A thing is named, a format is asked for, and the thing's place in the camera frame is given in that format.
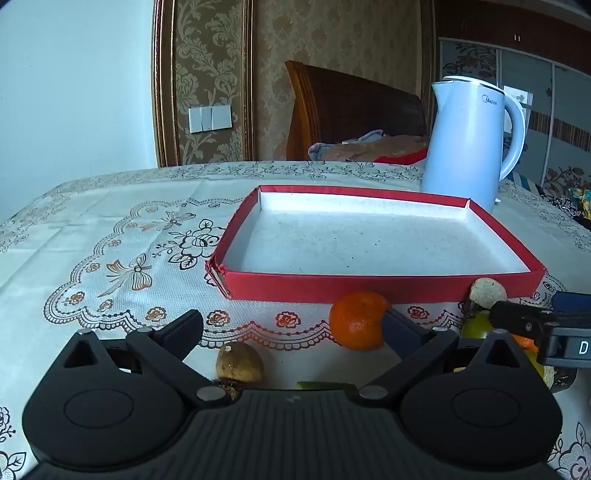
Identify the wooden chair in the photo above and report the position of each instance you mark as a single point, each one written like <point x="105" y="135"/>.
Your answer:
<point x="351" y="106"/>

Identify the dark sugarcane piece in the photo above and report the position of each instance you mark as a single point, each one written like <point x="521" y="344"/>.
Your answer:
<point x="561" y="381"/>

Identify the orange tangerine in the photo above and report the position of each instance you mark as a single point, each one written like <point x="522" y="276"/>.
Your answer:
<point x="524" y="342"/>
<point x="358" y="321"/>

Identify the white electric kettle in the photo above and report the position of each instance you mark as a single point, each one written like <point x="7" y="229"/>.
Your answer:
<point x="461" y="147"/>

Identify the patterned bedding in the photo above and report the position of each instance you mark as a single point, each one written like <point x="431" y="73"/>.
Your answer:
<point x="579" y="198"/>

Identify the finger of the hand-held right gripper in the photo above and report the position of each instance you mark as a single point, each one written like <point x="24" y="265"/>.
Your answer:
<point x="572" y="301"/>
<point x="517" y="318"/>

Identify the red striped cloth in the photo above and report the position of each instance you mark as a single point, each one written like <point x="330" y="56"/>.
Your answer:
<point x="401" y="158"/>

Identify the red cardboard tray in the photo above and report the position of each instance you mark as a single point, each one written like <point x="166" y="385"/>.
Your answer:
<point x="369" y="240"/>

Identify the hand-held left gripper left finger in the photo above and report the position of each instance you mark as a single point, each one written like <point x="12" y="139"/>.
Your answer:
<point x="184" y="332"/>

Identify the green tomato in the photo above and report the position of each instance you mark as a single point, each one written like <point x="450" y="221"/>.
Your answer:
<point x="538" y="362"/>
<point x="475" y="326"/>

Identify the gilded wall panel frame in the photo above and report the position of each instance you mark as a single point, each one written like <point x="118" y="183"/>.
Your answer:
<point x="203" y="69"/>

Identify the brown plush cloth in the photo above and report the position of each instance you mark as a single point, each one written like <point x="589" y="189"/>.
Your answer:
<point x="364" y="148"/>

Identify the floral lace tablecloth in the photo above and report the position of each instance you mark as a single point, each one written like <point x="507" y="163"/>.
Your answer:
<point x="115" y="221"/>

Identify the white wall switch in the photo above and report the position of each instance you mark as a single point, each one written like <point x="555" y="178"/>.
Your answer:
<point x="210" y="119"/>

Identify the brown oval fruit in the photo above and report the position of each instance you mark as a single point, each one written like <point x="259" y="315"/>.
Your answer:
<point x="240" y="362"/>

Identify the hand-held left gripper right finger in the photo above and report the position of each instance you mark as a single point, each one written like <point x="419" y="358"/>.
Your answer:
<point x="395" y="327"/>

